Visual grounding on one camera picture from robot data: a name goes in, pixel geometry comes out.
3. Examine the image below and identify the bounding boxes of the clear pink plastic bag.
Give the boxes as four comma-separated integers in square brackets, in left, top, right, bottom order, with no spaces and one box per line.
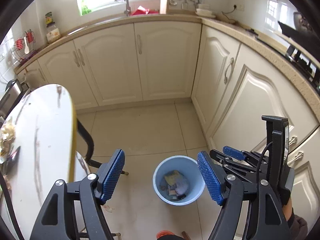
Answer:
[174,179,190,196]

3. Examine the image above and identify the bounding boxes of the yellow snack wrapper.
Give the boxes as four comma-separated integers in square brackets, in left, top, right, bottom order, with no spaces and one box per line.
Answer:
[164,170,183,186]

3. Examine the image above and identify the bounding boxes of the light blue trash bin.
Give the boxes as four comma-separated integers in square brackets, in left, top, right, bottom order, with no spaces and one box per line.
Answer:
[152,155,205,206]

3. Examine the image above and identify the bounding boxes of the silver kitchen faucet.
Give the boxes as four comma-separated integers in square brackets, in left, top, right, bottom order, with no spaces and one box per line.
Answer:
[113,0,132,17]

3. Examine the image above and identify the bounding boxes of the right hand dark sleeve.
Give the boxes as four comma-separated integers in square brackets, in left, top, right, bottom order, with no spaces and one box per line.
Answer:
[282,198,292,221]

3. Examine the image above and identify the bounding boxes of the cream base cabinets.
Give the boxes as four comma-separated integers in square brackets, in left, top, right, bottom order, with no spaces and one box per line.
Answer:
[16,15,319,226]

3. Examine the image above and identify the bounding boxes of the orange slipper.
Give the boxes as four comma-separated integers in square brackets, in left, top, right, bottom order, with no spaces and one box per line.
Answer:
[156,230,175,239]

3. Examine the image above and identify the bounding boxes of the round white marble table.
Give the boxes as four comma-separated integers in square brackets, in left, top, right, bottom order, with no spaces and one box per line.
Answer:
[7,84,76,239]

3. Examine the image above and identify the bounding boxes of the crumpled beige wrapper pile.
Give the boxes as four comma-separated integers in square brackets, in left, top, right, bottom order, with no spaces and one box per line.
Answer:
[1,118,16,164]

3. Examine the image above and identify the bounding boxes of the black gas stove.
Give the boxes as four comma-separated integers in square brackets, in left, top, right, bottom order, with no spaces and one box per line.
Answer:
[254,21,320,95]

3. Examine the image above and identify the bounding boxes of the black silver grill appliance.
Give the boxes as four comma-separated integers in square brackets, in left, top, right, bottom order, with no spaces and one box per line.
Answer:
[0,79,24,119]

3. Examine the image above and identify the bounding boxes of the black frying pan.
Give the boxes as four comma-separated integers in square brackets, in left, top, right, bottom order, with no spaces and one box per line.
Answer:
[293,11,314,34]

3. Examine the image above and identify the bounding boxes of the stacked white bowls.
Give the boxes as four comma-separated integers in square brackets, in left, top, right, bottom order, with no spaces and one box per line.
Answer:
[196,4,216,19]

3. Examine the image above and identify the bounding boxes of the glass jar with yellow lid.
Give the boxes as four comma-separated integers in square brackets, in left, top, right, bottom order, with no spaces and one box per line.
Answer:
[45,12,61,44]

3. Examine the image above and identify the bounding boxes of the red basin in sink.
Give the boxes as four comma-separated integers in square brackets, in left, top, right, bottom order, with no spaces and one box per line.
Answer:
[131,5,159,16]

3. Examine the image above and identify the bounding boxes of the green dish soap bottle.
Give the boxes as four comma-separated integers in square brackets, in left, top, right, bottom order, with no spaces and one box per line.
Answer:
[81,4,92,16]

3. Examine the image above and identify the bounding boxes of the wooden cutting board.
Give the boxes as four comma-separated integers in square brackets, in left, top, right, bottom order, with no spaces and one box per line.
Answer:
[159,0,169,15]

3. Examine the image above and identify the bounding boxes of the phone on gripper mount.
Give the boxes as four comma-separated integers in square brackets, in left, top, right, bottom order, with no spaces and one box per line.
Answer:
[261,115,290,190]

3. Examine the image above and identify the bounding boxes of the wire rack with red cups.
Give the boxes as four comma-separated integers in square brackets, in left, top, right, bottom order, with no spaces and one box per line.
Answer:
[10,29,37,63]

